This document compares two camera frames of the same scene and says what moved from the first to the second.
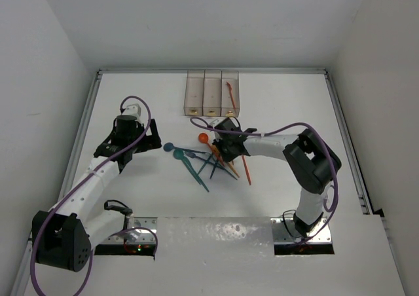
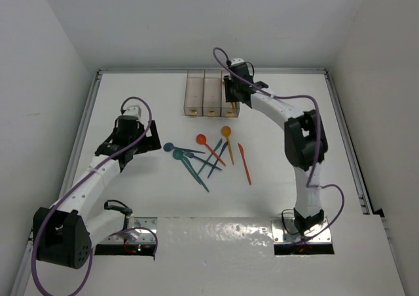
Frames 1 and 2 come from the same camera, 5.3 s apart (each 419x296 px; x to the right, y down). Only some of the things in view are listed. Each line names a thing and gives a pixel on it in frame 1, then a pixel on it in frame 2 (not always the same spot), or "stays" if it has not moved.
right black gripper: (227, 158) -> (230, 97)
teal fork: (190, 165) stays
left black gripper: (149, 141) stays
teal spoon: (179, 154) stays
